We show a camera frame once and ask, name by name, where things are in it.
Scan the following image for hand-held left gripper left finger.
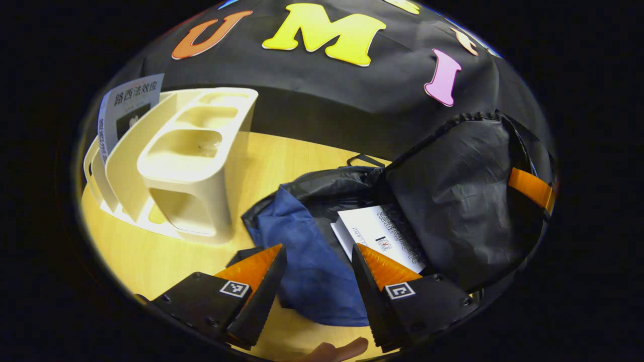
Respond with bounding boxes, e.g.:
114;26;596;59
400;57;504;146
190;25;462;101
135;243;288;351

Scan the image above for blue schoolbag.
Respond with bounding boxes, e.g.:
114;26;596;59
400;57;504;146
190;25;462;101
240;112;558;327

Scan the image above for black backdrop cloth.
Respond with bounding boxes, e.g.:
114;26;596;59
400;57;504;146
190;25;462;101
98;0;556;169

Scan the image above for white book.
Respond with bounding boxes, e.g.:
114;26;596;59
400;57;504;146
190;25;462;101
331;203;428;275

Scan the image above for cream plastic bookshelf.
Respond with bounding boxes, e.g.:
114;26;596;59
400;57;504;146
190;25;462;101
82;87;260;246

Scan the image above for blue-grey book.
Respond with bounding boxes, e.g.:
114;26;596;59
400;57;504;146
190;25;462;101
97;73;166;166

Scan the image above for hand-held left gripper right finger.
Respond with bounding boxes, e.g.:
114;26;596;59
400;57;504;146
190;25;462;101
350;243;479;353

